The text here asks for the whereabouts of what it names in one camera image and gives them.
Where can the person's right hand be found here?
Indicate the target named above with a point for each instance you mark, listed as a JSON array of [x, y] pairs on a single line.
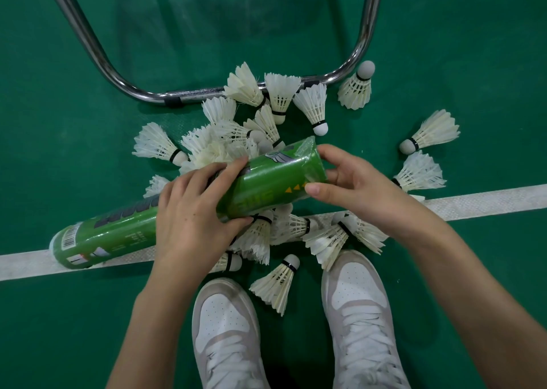
[[367, 192]]

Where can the person's left hand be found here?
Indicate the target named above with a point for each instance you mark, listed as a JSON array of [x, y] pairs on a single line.
[[186, 224]]

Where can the bright green glossy shuttlecock tube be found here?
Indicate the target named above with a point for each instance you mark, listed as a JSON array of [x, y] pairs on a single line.
[[111, 235]]

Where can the pile of white shuttlecocks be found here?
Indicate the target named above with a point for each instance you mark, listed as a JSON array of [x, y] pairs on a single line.
[[241, 85]]

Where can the black chair with chrome frame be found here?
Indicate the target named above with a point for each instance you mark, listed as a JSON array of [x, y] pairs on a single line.
[[369, 17]]

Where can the person's right forearm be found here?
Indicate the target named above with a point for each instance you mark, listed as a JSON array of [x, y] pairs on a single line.
[[483, 307]]

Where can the person's left forearm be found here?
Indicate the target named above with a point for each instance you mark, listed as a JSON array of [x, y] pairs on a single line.
[[145, 341]]

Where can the person's left shoe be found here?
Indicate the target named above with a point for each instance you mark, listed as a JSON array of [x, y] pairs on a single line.
[[224, 326]]

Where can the person's shoe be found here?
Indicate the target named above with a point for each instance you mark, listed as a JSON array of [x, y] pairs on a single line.
[[361, 303], [224, 326]]

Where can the person's right shoe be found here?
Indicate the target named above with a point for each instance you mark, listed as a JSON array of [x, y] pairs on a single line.
[[361, 303]]

